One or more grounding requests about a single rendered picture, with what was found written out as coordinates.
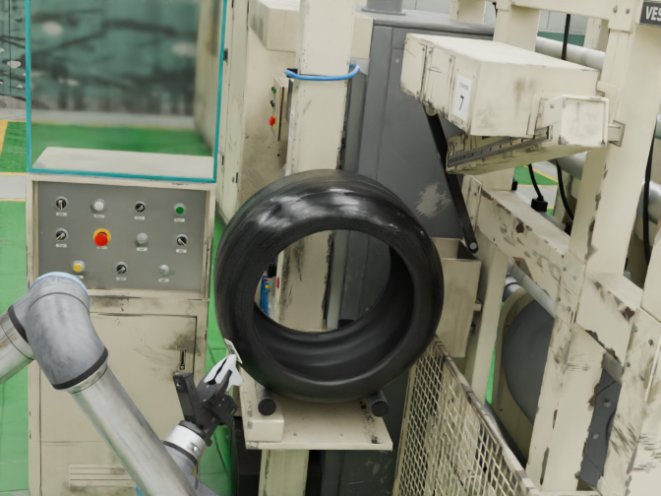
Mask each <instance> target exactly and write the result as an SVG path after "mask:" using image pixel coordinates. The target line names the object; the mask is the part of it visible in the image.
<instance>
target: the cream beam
mask: <svg viewBox="0 0 661 496"><path fill-rule="evenodd" d="M404 44H405V47H404V55H403V63H402V72H401V80H400V81H399V84H400V89H401V90H402V91H403V92H405V93H407V94H408V95H410V96H412V97H413V98H415V99H416V100H418V101H419V102H421V103H422V104H424V105H425V106H427V107H429V108H430V109H432V110H433V111H435V112H436V113H438V114H439V115H441V116H443V117H444V118H446V119H447V120H449V122H451V123H452V124H454V125H456V126H457V127H459V128H460V129H462V130H463V131H465V132H466V133H468V134H469V135H477V136H491V137H505V138H519V139H523V140H530V139H532V137H533V135H534V130H536V129H537V128H536V125H537V119H538V113H539V107H540V103H542V102H544V101H547V100H550V99H552V98H555V97H558V96H560V95H563V94H572V95H584V96H595V93H596V88H597V83H598V77H599V71H598V70H595V69H592V68H588V67H585V66H581V65H578V64H574V63H571V62H568V61H564V60H561V59H557V58H554V57H550V56H547V55H543V54H540V53H536V52H533V51H529V50H526V49H522V48H518V47H515V46H511V45H508V44H504V43H501V42H497V41H490V40H479V39H469V38H458V37H447V36H436V35H426V34H415V33H408V34H407V35H406V40H405V41H404ZM458 75H460V76H462V77H464V78H467V79H469V80H471V81H472V84H471V91H470V97H469V103H468V110H467V117H466V121H464V120H462V119H461V118H459V117H457V116H456V115H454V114H453V108H454V101H455V94H456V87H457V80H458Z"/></svg>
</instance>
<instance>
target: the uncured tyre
mask: <svg viewBox="0 0 661 496"><path fill-rule="evenodd" d="M336 229H345V230H354V231H359V232H363V233H366V234H369V235H372V236H374V237H376V238H378V239H380V240H382V241H384V242H385V243H387V244H388V246H389V251H390V269H389V274H388V278H387V282H386V284H385V287H384V289H383V291H382V293H381V295H380V296H379V298H378V299H377V301H376V302H375V303H374V305H373V306H372V307H371V308H370V309H369V310H368V311H367V312H366V313H365V314H363V315H362V316H361V317H360V318H358V319H357V320H355V321H354V322H352V323H350V324H348V325H346V326H344V327H341V328H338V329H335V330H331V331H326V332H317V333H311V332H302V331H297V330H293V329H290V328H287V327H285V326H283V325H281V324H279V323H278V322H276V321H275V320H273V319H272V318H271V317H269V316H268V315H267V314H266V313H265V312H264V311H263V310H262V309H261V308H260V306H259V305H258V304H257V302H256V301H255V294H256V290H257V287H258V284H259V282H260V280H261V278H262V276H263V274H264V272H265V270H266V269H267V267H268V266H269V264H270V263H271V262H272V260H273V259H274V258H275V257H276V256H277V255H278V254H279V253H280V252H282V251H283V250H284V249H285V248H286V247H288V246H289V245H291V244H292V243H294V242H296V241H297V240H299V239H301V238H303V237H306V236H308V235H311V234H314V233H317V232H321V231H327V230H336ZM213 294H214V309H215V316H216V320H217V325H218V328H219V331H220V334H221V336H222V339H223V341H224V339H226V340H228V341H231V342H232V344H233V346H234V348H235V350H236V351H237V353H238V355H239V357H240V359H241V361H242V363H240V362H238V361H237V360H236V362H237V363H238V364H239V365H240V366H241V367H242V368H243V369H244V370H245V371H246V372H247V373H248V374H249V375H250V376H251V377H252V378H253V379H254V380H255V381H257V382H258V383H259V384H261V385H262V386H264V387H265V388H267V389H269V390H271V391H273V392H274V393H277V394H279V395H281V396H284V397H286V398H289V399H292V400H296V401H299V402H305V403H344V402H349V401H354V400H357V399H361V398H364V397H367V396H369V395H372V394H374V393H375V392H377V391H379V390H381V389H383V388H385V387H387V386H388V385H390V384H391V383H393V382H394V381H396V380H397V379H399V378H400V377H401V376H402V375H404V374H405V373H406V372H407V371H408V370H409V369H410V368H411V367H412V366H413V365H414V364H415V363H416V362H417V361H418V359H419V358H420V357H421V356H422V354H423V353H424V352H425V350H426V349H427V347H428V345H429V344H430V342H431V340H432V338H433V336H434V334H435V332H436V330H437V328H438V326H439V323H440V319H441V316H442V311H443V306H444V295H445V283H444V272H443V266H442V262H441V258H440V255H439V252H438V250H437V247H436V245H435V243H434V241H433V239H432V237H431V235H430V234H429V232H428V231H427V229H426V228H425V226H424V225H423V224H422V223H421V221H420V220H419V219H418V218H417V217H416V216H415V214H414V213H413V212H412V211H411V210H409V208H408V207H407V206H406V205H405V204H404V203H403V202H402V200H401V199H400V198H399V197H397V196H396V194H395V193H394V192H393V191H391V190H390V189H389V188H387V187H386V186H384V185H383V184H381V183H379V182H378V181H376V180H374V179H371V178H369V177H367V176H364V175H361V174H358V173H355V172H351V171H346V170H340V169H312V170H306V171H301V172H297V173H293V174H290V175H287V176H284V177H282V178H279V179H277V180H275V181H273V182H272V183H270V184H269V185H267V186H265V187H264V188H262V189H261V190H259V191H258V192H256V193H255V194H254V195H253V196H251V197H250V198H249V199H248V200H247V201H246V202H245V203H244V204H243V205H242V206H241V207H240V208H239V209H238V211H237V212H236V213H235V214H234V216H233V217H232V218H231V220H230V221H229V223H228V225H227V226H226V228H225V229H224V231H223V233H222V235H221V237H220V240H219V243H218V246H217V249H216V253H215V257H214V263H213ZM224 343H225V345H226V347H227V349H228V350H229V348H228V346H227V344H226V342H225V341H224ZM229 352H230V350H229ZM230 353H231V352H230Z"/></svg>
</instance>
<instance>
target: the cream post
mask: <svg viewBox="0 0 661 496"><path fill-rule="evenodd" d="M355 6H356V0H300V7H299V19H298V31H297V42H296V54H294V56H295V66H294V68H297V69H298V71H297V72H298V73H297V74H298V75H303V76H324V77H327V76H342V75H347V74H348V73H349V63H350V53H351V44H352V35H353V25H354V16H355ZM347 82H348V79H347V80H340V81H304V80H298V79H293V81H292V83H293V89H292V100H291V110H292V111H293V113H294V124H293V135H292V142H291V140H290V138H289V136H288V147H287V159H286V170H287V167H288V169H289V174H288V175H290V174H293V173H297V172H301V171H306V170H312V169H338V168H339V158H340V149H341V139H342V129H343V120H344V110H345V101H346V92H347ZM286 170H285V176H286ZM331 234H332V230H327V231H321V232H317V233H314V234H311V235H308V236H306V237H303V238H301V239H299V240H297V241H296V242H294V243H292V244H291V245H289V246H288V247H286V248H285V249H284V250H283V251H282V252H280V253H279V254H278V264H277V275H276V278H279V288H277V287H275V299H274V313H273V319H274V320H275V321H276V322H278V323H279V324H281V325H283V326H285V327H287V328H290V329H309V330H321V329H322V328H323V319H324V309H325V300H326V290H327V281H328V271H329V261H330V252H331ZM309 452H310V450H266V449H262V461H261V472H260V484H259V496H305V490H306V480H307V470H308V461H309Z"/></svg>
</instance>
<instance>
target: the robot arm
mask: <svg viewBox="0 0 661 496"><path fill-rule="evenodd" d="M108 356H109V352H108V350H107V348H106V347H105V345H104V344H103V343H102V341H101V339H100V338H99V336H98V334H97V332H96V331H95V329H94V327H93V324H92V322H91V320H90V297H89V294H88V292H87V289H86V288H85V286H84V285H83V283H82V282H81V281H80V280H78V279H77V278H75V277H74V276H72V275H69V274H66V273H59V272H55V273H49V274H46V275H43V276H41V277H39V278H38V279H37V280H36V281H35V282H34V283H33V284H32V285H31V286H30V289H29V292H28V293H27V294H26V295H24V296H23V297H22V298H20V299H19V300H17V301H16V302H15V303H13V304H12V305H11V306H9V307H8V308H7V310H6V311H5V312H3V313H2V314H1V315H0V385H2V384H3V383H4V382H6V381H7V380H8V379H10V378H11V377H13V376H14V375H15V374H17V373H18V372H19V371H21V370H22V369H24V368H25V367H26V366H28V365H29V364H30V363H32V362H33V361H35V360H36V361H37V363H38V365H39V367H40V369H41V370H42V372H43V374H44V375H45V377H46V379H47V380H48V381H49V383H50V384H51V385H52V387H53V388H54V389H55V390H56V391H63V392H68V393H69V395H70V396H71V397H72V399H73V400H74V401H75V403H76V404H77V405H78V407H79V408H80V409H81V411H82V412H83V413H84V415H85V416H86V417H87V419H88V420H89V422H90V423H91V425H92V426H93V427H94V429H95V430H96V431H97V433H98V434H99V435H100V437H101V438H102V439H103V441H104V442H105V443H106V445H107V446H108V448H109V449H110V450H111V452H112V453H113V454H114V456H115V457H116V458H117V460H118V461H119V462H120V464H121V465H122V466H123V467H124V468H125V469H126V471H127V472H128V474H129V475H130V476H131V478H132V479H133V480H134V482H135V483H136V486H135V490H136V493H137V495H138V496H219V495H217V494H215V493H214V492H213V491H212V490H210V489H209V488H208V487H207V486H205V485H204V484H203V483H202V482H201V481H200V480H199V479H198V478H196V477H195V476H194V475H193V474H192V473H191V472H192V471H193V469H194V467H195V466H196V464H197V462H198V460H199V458H200V457H201V455H202V453H203V452H204V450H205V448H206V447H207V446H208V447H210V445H211V444H212V440H211V439H210V437H211V435H212V434H213V432H214V430H215V429H216V427H217V425H218V426H222V425H228V424H229V422H230V421H231V419H232V417H233V416H234V414H235V412H236V411H237V409H238V407H239V405H238V404H237V403H236V402H235V401H234V399H233V398H232V397H230V396H229V395H226V394H225V393H224V392H226V391H228V390H229V388H230V387H231V385H234V386H240V385H241V383H242V378H241V376H240V374H239V373H238V371H237V369H236V367H235V364H236V354H230V355H228V356H226V357H225V358H224V359H222V360H221V361H220V362H218V363H217V364H216V365H215V366H214V367H213V368H212V369H211V370H210V371H209V372H208V373H207V374H206V375H205V376H204V377H203V378H202V380H201V381H200V382H199V384H198V386H197V388H196V385H195V382H194V378H193V375H192V373H191V372H180V373H178V374H175V375H174V376H173V377H172V378H173V381H174V385H175V388H176V392H177V395H178V399H179V402H180V405H181V408H182V412H183V415H184V419H185V420H181V421H180V422H179V424H178V425H172V426H171V428H170V429H169V431H168V433H167V434H166V436H165V437H164V439H163V441H162V442H161V441H160V439H159V438H158V437H157V435H156V434H155V432H154V431H153V429H152V428H151V427H150V425H149V423H148V422H147V420H146V419H145V418H144V416H143V415H142V413H141V412H140V411H139V409H138V408H137V406H136V405H135V403H134V402H133V401H132V399H131V398H130V396H129V395H128V393H127V392H126V391H125V389H124V388H123V386H122V385H121V384H120V382H119V381H118V379H117V378H116V376H115V375H114V374H113V372H112V371H111V369H110V368H109V366H108V365H107V360H108ZM233 409H235V410H234V412H233V413H232V415H231V417H230V418H229V415H230V414H231V412H232V410H233ZM220 421H222V422H220Z"/></svg>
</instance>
